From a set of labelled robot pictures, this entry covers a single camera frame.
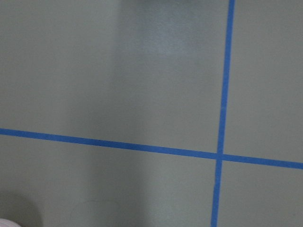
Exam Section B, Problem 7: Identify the pink bowl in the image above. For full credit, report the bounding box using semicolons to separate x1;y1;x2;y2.
0;218;19;227

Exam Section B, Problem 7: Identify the blue tape line right lengthwise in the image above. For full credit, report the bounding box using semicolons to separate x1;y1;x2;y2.
210;0;235;227

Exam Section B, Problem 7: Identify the blue tape line crosswise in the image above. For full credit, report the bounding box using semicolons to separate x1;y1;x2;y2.
0;128;303;169

